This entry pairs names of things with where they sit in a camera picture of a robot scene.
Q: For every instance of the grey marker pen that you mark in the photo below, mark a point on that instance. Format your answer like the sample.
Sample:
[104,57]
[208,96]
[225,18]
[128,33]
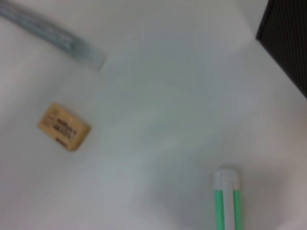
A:
[48,31]

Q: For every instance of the black mesh pen holder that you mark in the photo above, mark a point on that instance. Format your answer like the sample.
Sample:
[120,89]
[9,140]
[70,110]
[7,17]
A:
[287,36]

